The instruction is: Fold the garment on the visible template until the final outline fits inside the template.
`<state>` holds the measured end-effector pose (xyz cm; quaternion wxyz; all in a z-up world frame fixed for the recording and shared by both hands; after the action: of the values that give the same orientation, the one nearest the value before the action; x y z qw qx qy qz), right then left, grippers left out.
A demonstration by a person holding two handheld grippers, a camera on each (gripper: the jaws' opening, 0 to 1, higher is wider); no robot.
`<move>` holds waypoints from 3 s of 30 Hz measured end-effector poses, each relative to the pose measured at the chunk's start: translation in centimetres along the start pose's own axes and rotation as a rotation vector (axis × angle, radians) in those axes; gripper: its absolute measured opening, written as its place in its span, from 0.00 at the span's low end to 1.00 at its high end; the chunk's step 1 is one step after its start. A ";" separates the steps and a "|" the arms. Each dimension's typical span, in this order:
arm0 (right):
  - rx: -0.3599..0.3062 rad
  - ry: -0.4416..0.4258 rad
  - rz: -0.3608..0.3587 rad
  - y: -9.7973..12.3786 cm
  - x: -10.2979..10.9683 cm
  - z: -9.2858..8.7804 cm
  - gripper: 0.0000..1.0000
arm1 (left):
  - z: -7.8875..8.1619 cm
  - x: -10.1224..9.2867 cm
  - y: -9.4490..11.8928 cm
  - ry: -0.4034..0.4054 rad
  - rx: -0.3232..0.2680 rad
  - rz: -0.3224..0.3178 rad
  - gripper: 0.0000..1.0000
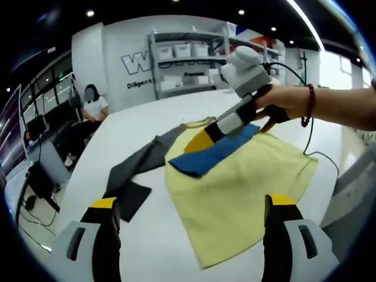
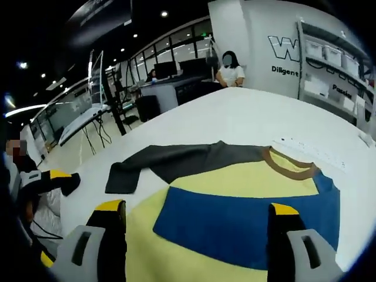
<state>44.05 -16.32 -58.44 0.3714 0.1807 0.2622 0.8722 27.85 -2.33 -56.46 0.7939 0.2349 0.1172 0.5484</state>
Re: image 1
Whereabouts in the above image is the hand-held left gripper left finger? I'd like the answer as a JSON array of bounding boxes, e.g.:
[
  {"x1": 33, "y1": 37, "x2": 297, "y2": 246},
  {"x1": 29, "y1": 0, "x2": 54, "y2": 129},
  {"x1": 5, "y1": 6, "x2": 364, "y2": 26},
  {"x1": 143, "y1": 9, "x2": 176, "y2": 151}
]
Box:
[{"x1": 51, "y1": 197, "x2": 123, "y2": 282}]

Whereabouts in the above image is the yellow blue grey garment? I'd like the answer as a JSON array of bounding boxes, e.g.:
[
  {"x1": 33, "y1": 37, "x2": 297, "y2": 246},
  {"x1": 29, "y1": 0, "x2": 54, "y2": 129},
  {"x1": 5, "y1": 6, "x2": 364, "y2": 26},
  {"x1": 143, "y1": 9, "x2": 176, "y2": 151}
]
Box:
[{"x1": 101, "y1": 116, "x2": 320, "y2": 270}]

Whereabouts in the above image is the person's right hand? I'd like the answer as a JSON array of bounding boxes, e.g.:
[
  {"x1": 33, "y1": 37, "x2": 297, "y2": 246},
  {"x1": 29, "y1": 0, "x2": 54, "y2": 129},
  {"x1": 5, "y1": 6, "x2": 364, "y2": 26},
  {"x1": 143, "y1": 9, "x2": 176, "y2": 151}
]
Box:
[{"x1": 252, "y1": 83, "x2": 309, "y2": 133}]

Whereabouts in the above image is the red bead bracelet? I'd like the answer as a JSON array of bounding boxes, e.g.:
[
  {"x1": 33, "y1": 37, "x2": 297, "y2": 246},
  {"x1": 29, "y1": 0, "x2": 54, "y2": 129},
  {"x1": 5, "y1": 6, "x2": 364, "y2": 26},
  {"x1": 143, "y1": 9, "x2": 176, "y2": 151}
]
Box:
[{"x1": 300, "y1": 83, "x2": 316, "y2": 128}]

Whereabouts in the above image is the black tripod stand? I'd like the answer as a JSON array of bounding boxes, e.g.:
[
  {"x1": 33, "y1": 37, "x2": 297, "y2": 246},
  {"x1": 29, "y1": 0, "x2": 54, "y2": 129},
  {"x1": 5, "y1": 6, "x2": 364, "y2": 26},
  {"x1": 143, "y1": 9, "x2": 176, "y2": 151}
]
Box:
[{"x1": 296, "y1": 48, "x2": 310, "y2": 86}]

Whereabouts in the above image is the grey metal shelf rack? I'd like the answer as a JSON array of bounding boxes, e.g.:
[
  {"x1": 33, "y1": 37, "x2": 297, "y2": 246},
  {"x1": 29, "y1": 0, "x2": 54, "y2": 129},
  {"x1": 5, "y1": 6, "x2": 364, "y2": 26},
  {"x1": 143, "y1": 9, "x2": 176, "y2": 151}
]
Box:
[{"x1": 148, "y1": 22, "x2": 286, "y2": 100}]

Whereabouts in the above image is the black cable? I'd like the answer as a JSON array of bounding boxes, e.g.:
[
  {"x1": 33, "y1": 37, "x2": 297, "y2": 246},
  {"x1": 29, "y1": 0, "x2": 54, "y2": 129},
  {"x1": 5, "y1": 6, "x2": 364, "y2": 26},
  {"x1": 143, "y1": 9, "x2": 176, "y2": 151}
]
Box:
[{"x1": 263, "y1": 61, "x2": 341, "y2": 177}]

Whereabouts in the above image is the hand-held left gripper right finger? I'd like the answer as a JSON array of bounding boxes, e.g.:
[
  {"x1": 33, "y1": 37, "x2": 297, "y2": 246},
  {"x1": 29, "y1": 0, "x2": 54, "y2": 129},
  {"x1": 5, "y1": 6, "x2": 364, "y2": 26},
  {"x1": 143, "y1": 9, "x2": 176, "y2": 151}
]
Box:
[{"x1": 262, "y1": 193, "x2": 340, "y2": 282}]

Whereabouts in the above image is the shelf with white bins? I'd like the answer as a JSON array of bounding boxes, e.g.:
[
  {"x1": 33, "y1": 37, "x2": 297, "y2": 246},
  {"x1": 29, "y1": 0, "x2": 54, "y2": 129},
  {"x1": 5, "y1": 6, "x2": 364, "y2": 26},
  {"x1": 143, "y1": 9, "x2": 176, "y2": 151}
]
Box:
[{"x1": 157, "y1": 42, "x2": 211, "y2": 59}]

